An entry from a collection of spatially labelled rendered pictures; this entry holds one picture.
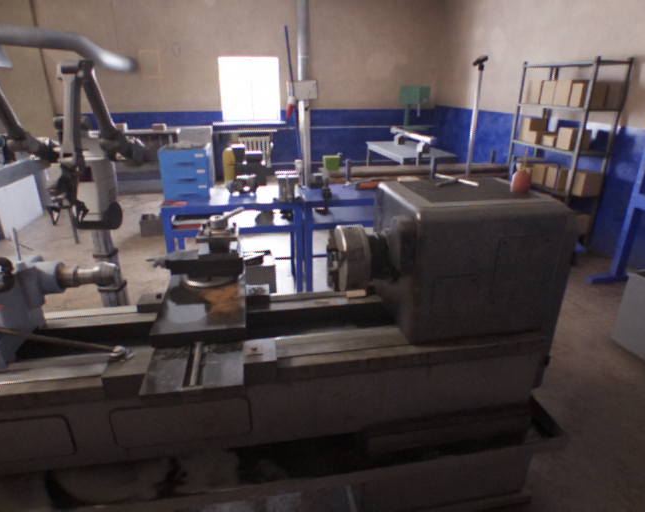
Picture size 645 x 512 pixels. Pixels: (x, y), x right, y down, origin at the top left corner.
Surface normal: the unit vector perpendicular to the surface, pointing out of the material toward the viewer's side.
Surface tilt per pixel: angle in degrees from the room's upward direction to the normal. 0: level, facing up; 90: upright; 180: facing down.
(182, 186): 90
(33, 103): 90
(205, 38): 90
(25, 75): 90
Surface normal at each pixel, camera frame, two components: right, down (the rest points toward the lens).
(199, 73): 0.17, 0.38
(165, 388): 0.00, -0.92
